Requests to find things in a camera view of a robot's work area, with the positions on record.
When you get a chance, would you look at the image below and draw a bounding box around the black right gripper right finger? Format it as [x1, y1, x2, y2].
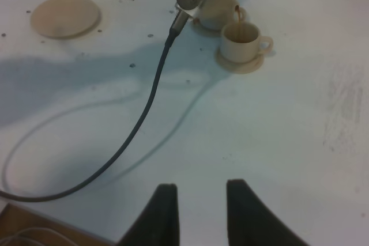
[226, 179, 307, 245]

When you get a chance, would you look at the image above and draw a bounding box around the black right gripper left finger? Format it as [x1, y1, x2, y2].
[117, 184, 180, 246]

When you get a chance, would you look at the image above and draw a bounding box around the large beige teapot saucer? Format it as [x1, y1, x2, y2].
[30, 0, 101, 39]

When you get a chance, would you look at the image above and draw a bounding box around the far beige cup saucer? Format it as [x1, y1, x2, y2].
[191, 18, 221, 37]

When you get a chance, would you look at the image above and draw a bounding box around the beige cup saucer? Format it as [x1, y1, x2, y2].
[215, 47, 264, 74]
[191, 18, 221, 37]

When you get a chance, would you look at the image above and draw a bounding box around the near beige teacup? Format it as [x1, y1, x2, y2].
[220, 21, 274, 64]

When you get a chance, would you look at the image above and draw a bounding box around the near beige cup saucer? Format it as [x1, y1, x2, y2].
[215, 47, 264, 74]

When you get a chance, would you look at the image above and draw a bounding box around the black braided camera cable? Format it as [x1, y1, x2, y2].
[0, 9, 190, 202]

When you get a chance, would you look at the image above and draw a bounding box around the white thin cable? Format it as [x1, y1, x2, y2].
[0, 226, 70, 246]

